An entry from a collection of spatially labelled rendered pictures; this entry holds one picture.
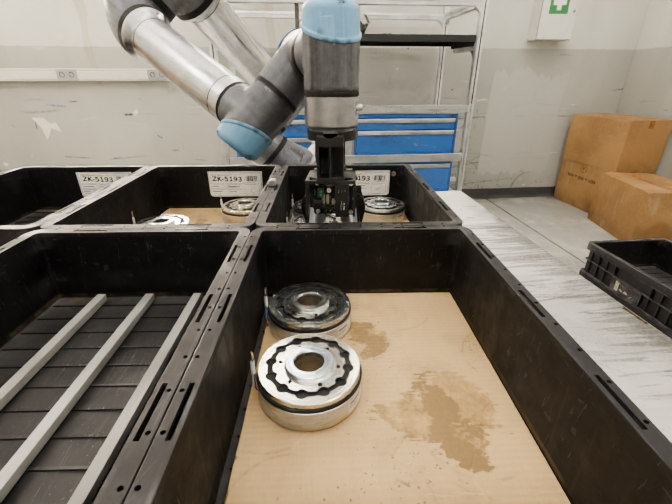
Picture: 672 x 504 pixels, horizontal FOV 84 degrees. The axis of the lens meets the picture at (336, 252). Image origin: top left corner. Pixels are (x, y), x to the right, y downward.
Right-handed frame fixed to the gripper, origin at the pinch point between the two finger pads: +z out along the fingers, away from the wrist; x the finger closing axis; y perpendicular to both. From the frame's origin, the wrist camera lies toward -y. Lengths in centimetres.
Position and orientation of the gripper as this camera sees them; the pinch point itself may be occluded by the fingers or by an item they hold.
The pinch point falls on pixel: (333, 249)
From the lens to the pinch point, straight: 64.0
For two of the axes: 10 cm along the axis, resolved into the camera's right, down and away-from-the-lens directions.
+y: -0.5, 4.3, -9.0
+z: 0.0, 9.0, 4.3
